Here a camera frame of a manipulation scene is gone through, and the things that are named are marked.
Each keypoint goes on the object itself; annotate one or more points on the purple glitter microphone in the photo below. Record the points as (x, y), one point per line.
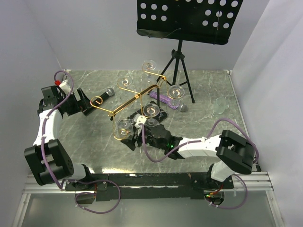
(165, 99)

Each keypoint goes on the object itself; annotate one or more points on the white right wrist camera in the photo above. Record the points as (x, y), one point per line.
(138, 120)

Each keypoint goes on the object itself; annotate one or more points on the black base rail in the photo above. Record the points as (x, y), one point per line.
(150, 185)

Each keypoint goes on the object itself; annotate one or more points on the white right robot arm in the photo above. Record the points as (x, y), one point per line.
(236, 153)

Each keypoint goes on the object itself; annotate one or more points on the black marble rack base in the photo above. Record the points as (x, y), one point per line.
(160, 117)

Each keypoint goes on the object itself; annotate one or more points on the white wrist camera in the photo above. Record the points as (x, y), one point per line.
(64, 85)
(138, 120)

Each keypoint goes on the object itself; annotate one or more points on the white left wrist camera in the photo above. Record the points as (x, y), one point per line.
(64, 85)

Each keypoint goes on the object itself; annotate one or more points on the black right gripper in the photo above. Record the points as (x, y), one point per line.
(130, 143)

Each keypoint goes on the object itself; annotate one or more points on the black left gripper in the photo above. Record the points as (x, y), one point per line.
(83, 104)

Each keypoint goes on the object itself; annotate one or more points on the black microphone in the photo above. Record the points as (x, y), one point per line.
(105, 96)

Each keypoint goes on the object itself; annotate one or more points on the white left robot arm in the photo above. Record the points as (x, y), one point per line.
(50, 122)

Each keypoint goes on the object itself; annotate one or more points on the gold wine glass rack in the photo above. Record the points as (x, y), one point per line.
(136, 95)

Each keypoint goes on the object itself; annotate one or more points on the black music stand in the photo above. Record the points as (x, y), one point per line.
(200, 21)

